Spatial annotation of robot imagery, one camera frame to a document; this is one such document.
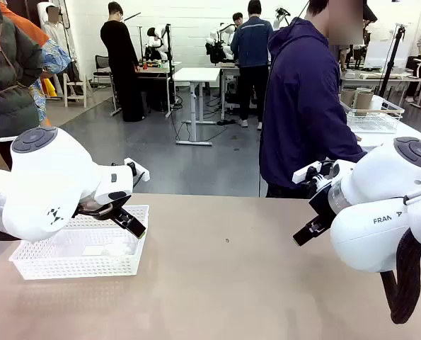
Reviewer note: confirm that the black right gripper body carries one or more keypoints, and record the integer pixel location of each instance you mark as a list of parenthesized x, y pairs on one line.
[(323, 203)]

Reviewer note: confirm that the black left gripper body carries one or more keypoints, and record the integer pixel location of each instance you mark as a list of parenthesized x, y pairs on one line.
[(120, 200)]

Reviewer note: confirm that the white perforated plastic basket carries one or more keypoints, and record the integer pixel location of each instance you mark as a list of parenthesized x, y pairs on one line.
[(75, 263)]

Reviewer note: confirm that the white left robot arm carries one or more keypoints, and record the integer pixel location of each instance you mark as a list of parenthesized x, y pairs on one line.
[(37, 177)]

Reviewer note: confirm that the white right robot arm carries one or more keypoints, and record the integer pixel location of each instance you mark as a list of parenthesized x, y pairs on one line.
[(380, 198)]

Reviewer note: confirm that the person in purple jacket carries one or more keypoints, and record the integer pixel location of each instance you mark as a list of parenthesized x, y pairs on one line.
[(302, 106)]

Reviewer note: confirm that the white side table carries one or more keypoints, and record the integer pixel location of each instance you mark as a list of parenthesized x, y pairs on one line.
[(413, 131)]

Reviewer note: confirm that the small wooden stool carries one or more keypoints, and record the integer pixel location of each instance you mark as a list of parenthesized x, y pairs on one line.
[(75, 90)]

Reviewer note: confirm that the person in black clothes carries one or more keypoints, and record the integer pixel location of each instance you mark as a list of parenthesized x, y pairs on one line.
[(120, 71)]

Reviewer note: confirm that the black mesh chair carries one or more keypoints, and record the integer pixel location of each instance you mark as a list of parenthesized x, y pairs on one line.
[(102, 67)]

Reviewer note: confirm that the wooden top work desk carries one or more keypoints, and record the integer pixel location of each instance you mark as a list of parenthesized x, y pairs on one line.
[(157, 71)]

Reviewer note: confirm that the long wooden top desk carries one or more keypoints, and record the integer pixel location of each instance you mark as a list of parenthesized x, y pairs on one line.
[(376, 76)]

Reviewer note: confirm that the white standing desk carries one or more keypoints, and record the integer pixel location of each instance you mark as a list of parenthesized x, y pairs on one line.
[(196, 76)]

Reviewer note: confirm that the person in dark green vest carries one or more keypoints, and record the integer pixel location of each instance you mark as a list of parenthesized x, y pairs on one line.
[(8, 88)]

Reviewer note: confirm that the white humanoid robot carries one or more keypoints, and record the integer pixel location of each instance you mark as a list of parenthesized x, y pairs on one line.
[(155, 44)]

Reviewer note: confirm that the person in orange patterned top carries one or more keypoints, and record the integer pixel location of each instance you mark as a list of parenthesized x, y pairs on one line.
[(51, 53)]

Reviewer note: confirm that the person in blue jacket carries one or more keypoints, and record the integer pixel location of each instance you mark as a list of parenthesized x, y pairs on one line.
[(251, 53)]

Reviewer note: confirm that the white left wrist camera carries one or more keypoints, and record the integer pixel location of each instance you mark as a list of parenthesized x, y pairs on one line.
[(139, 170)]

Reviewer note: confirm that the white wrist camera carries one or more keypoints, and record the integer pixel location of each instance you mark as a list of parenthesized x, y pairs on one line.
[(139, 170), (304, 173)]

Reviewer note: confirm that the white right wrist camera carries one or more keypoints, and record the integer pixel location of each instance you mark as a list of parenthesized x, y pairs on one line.
[(304, 173)]

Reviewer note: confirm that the black camera tripod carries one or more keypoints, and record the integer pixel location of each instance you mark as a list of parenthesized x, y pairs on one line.
[(392, 60)]

